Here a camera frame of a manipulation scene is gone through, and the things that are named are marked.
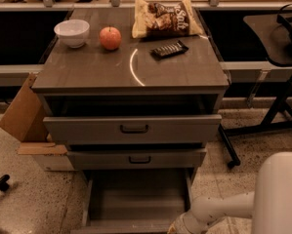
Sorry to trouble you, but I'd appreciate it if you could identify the red apple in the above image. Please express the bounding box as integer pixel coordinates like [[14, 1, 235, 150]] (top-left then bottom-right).
[[99, 26, 121, 51]]

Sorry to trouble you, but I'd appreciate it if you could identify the white bowl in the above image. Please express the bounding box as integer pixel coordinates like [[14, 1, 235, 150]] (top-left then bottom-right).
[[54, 19, 90, 48]]

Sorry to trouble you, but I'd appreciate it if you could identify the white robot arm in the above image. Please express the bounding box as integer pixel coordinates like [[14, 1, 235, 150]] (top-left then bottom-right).
[[168, 152, 292, 234]]

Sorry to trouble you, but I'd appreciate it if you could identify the grey drawer cabinet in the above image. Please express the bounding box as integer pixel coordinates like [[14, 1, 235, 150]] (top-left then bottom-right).
[[31, 7, 230, 183]]

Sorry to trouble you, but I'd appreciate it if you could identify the black side table stand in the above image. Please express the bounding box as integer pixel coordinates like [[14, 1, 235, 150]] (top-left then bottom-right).
[[219, 14, 292, 169]]

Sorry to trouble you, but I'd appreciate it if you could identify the yellow brown chip bag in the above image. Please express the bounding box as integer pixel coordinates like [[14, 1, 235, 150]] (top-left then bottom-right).
[[132, 0, 203, 39]]

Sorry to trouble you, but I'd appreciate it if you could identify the grey middle drawer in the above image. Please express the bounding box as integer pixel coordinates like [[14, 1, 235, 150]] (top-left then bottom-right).
[[67, 148, 206, 170]]

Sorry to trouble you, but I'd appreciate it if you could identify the black candy bar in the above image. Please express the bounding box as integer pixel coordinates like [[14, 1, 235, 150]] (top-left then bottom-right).
[[150, 41, 188, 59]]

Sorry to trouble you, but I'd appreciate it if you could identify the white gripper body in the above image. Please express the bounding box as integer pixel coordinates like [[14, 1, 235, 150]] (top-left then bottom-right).
[[171, 212, 208, 234]]

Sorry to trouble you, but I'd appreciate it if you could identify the brown cardboard box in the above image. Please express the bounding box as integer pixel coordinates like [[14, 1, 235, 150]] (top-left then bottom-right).
[[0, 73, 75, 173]]

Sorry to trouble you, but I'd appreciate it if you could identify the grey top drawer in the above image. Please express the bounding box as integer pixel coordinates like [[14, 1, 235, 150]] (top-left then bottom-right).
[[43, 114, 222, 145]]

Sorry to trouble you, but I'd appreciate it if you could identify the grey drawer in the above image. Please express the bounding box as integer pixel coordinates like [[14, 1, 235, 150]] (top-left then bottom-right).
[[70, 169, 192, 234], [43, 114, 222, 145], [67, 148, 206, 170]]

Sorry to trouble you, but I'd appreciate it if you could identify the grey bottom drawer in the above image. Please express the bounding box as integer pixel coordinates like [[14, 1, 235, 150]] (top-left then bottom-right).
[[70, 169, 192, 234]]

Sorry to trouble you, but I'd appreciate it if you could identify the black chair leg caster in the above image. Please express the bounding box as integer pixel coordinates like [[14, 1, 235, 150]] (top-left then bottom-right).
[[0, 175, 10, 192]]

